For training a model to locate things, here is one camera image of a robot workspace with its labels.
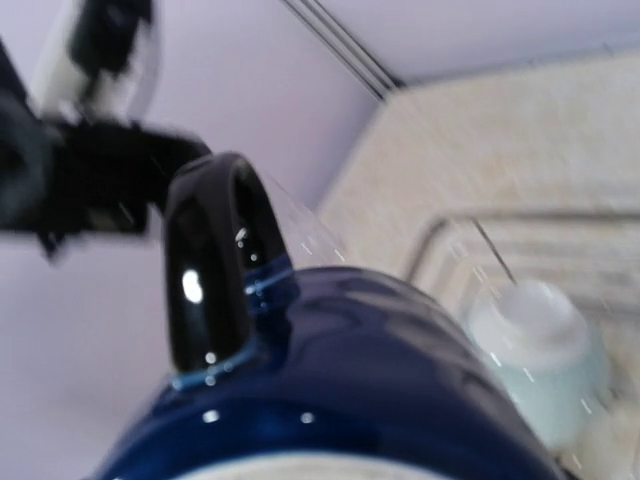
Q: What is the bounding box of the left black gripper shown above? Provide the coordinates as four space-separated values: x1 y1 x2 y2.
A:
44 120 210 259

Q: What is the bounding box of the dark blue mug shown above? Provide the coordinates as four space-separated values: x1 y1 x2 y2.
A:
94 153 563 479

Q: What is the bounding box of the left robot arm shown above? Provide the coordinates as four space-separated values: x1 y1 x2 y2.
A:
1 53 210 257

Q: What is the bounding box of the light striped rice bowl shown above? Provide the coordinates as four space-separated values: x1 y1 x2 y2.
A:
464 280 612 451

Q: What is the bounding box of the left corner aluminium post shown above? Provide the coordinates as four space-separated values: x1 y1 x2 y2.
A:
282 0 406 100

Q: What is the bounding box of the back wall aluminium rail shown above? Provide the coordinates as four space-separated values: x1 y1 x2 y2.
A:
396 40 639 91

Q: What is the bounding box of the metal wire dish rack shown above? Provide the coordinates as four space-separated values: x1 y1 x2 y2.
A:
404 209 640 480

